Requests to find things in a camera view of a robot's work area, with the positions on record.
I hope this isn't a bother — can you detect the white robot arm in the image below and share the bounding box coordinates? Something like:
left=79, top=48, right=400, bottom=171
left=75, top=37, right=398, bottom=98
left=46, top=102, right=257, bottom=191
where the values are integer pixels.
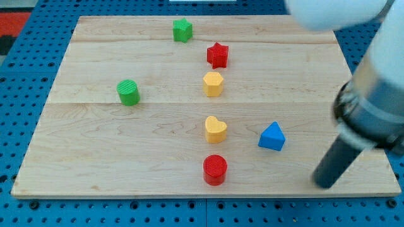
left=285, top=0, right=403, bottom=188

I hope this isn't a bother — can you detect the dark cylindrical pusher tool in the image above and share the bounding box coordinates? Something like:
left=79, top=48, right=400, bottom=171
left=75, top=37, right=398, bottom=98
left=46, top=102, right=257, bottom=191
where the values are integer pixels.
left=312, top=136, right=362, bottom=189

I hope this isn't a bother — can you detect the yellow hexagon block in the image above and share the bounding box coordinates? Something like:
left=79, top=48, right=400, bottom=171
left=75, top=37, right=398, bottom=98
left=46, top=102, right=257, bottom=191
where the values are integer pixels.
left=203, top=72, right=224, bottom=97

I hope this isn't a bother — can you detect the red cylinder block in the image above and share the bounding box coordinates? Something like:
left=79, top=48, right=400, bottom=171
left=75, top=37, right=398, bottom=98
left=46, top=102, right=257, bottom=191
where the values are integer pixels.
left=203, top=154, right=228, bottom=186

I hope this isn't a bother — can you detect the red star block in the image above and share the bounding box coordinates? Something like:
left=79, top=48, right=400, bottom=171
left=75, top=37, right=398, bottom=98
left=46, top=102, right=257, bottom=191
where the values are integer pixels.
left=206, top=42, right=229, bottom=69

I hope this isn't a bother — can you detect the blue triangle block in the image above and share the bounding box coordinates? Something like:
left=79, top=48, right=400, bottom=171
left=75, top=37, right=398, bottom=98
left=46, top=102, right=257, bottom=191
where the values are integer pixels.
left=258, top=122, right=286, bottom=151

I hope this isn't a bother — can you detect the wooden board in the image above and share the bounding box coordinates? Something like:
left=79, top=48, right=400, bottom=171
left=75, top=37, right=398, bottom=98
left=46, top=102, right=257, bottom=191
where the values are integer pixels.
left=11, top=15, right=401, bottom=199

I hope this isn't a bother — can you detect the green star block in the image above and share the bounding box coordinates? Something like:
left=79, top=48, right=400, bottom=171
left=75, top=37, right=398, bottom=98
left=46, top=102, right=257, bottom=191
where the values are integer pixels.
left=172, top=18, right=193, bottom=43

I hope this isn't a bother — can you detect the green cylinder block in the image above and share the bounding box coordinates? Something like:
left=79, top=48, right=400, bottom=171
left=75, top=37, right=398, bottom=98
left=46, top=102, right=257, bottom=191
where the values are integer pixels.
left=116, top=79, right=140, bottom=106

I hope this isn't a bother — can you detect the yellow heart block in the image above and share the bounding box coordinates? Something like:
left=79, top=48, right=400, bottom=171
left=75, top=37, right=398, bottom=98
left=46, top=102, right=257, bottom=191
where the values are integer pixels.
left=205, top=116, right=227, bottom=144

